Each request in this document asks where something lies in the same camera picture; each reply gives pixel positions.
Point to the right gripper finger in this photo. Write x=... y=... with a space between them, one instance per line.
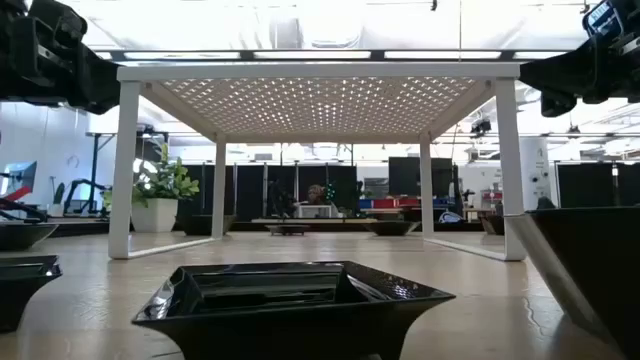
x=602 y=20
x=556 y=106

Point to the overhead light bar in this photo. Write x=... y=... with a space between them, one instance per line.
x=377 y=55

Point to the wavy square black plate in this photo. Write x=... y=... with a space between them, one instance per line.
x=600 y=260

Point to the rounded black bowl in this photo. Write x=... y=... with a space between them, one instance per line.
x=197 y=226
x=22 y=237
x=391 y=229

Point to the black metal stand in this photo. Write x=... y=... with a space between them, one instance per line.
x=94 y=170

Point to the black aluminium frame rail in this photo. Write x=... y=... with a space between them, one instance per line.
x=340 y=227

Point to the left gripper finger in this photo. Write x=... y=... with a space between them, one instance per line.
x=97 y=95
x=60 y=25

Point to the black hanging spotlight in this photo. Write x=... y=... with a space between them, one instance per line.
x=480 y=126

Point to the white perforated shelf riser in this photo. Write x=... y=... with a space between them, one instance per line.
x=320 y=71

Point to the computer monitor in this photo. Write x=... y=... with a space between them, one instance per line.
x=20 y=180

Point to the red and blue storage rack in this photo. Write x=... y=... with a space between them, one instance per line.
x=395 y=203

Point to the green plant in white pot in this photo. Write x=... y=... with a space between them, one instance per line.
x=165 y=185

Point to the small square black dish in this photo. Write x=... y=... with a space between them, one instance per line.
x=287 y=230

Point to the black cabinet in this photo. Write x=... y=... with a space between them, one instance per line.
x=405 y=175

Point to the black partition wall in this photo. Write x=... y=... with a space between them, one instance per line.
x=585 y=185
x=250 y=192

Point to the small plant in white pot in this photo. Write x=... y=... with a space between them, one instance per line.
x=56 y=202

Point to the white cylindrical column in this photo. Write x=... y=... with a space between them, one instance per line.
x=537 y=170

